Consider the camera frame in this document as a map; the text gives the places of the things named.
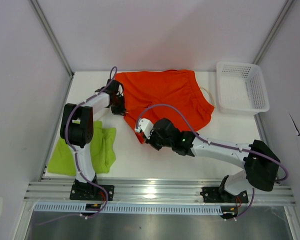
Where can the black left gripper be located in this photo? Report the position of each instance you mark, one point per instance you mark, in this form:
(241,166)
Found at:
(120,111)

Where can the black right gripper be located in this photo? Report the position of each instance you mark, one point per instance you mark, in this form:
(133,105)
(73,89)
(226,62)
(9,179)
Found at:
(150,141)

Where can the orange shorts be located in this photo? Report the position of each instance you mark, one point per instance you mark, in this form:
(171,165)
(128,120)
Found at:
(171,94)

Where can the lime green shorts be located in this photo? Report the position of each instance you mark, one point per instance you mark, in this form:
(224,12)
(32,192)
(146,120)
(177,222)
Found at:
(102,153)

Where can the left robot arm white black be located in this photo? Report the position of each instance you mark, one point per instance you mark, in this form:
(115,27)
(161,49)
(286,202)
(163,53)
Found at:
(77,126)

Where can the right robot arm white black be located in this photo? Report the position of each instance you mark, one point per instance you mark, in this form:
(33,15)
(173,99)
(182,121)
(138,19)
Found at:
(259,166)

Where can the white plastic perforated basket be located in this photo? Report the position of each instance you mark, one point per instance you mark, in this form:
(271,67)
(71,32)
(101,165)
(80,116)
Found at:
(241,89)

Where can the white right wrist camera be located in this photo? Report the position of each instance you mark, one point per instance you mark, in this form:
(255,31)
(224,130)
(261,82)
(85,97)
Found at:
(145,126)

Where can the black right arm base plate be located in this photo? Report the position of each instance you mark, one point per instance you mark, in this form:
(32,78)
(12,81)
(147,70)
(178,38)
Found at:
(211,194)

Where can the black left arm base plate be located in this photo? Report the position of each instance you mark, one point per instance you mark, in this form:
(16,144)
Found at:
(83,191)

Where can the left corner aluminium post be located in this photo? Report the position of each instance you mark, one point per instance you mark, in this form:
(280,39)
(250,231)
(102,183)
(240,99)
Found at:
(51,36)

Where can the corner aluminium post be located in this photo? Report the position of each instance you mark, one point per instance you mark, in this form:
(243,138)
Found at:
(51,36)
(274,30)

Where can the aluminium frame rail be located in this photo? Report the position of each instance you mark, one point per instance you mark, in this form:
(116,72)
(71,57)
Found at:
(152,191)

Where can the white slotted cable duct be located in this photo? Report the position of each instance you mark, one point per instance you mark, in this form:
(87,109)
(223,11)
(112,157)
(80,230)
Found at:
(125,208)

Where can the right corner aluminium post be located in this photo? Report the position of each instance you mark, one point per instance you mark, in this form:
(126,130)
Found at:
(274,30)

